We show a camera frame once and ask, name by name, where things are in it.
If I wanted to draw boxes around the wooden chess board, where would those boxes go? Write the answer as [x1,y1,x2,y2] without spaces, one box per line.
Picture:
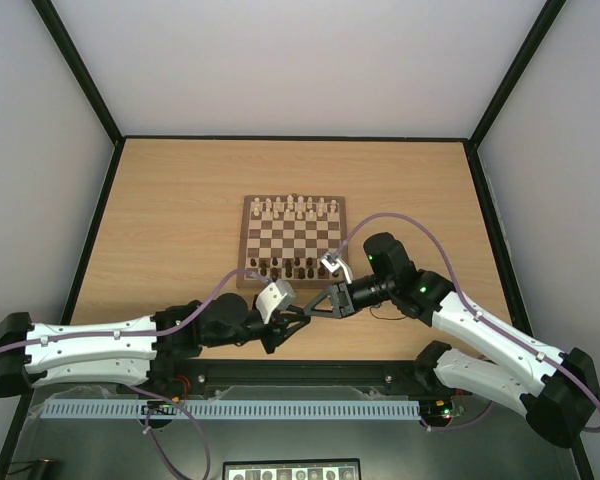
[236,193,348,290]

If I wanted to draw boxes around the white chess pieces row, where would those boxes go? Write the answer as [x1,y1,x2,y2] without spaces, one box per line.
[244,194,346,222]

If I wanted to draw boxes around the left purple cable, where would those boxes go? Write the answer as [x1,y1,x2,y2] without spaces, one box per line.
[0,268,269,479]

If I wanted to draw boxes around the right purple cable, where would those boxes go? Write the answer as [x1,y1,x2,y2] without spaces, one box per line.
[334,213,600,434]

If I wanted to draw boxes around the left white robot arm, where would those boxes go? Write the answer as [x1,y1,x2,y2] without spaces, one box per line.
[0,293,311,398]

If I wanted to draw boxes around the purple cable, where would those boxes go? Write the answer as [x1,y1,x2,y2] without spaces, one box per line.
[334,213,600,434]
[0,268,269,479]

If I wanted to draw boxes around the white slotted cable duct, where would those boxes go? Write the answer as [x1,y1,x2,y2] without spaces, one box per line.
[40,399,421,421]

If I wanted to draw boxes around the black aluminium frame rail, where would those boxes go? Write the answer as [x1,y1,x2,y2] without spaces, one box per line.
[29,357,561,399]

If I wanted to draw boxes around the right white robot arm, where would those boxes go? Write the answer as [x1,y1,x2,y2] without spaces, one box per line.
[304,233,600,448]

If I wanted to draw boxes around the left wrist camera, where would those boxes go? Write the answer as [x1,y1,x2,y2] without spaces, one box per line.
[255,279,296,324]

